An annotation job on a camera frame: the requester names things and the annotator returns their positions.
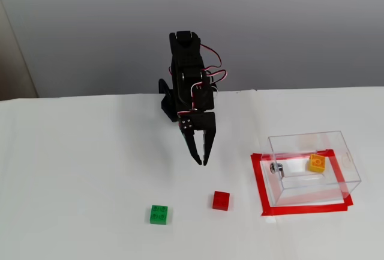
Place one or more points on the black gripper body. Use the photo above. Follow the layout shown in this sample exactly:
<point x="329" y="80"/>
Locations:
<point x="204" y="122"/>

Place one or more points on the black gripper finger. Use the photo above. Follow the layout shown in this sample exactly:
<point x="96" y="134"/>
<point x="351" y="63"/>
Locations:
<point x="189" y="137"/>
<point x="208" y="143"/>

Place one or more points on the yellow lego brick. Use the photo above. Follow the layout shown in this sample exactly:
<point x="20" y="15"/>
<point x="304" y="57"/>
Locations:
<point x="316" y="164"/>

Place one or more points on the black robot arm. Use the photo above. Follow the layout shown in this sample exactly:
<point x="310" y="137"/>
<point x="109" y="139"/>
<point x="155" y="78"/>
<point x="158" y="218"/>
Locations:
<point x="186" y="53"/>

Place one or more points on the red lego brick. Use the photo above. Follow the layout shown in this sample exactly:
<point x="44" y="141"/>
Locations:
<point x="221" y="200"/>

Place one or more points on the green lego brick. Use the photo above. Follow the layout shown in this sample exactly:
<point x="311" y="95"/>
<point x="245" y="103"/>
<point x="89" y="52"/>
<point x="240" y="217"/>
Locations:
<point x="160" y="215"/>

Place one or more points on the transparent acrylic box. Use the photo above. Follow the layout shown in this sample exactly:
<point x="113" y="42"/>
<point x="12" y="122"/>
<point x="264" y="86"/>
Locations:
<point x="345" y="152"/>

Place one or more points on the black table clamp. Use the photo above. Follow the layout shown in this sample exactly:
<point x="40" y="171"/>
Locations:
<point x="164" y="90"/>

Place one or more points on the silver cam lock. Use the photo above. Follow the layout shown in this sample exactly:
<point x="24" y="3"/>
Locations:
<point x="274" y="168"/>

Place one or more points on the red tape frame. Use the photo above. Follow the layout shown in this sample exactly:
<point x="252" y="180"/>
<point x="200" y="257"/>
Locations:
<point x="258" y="182"/>

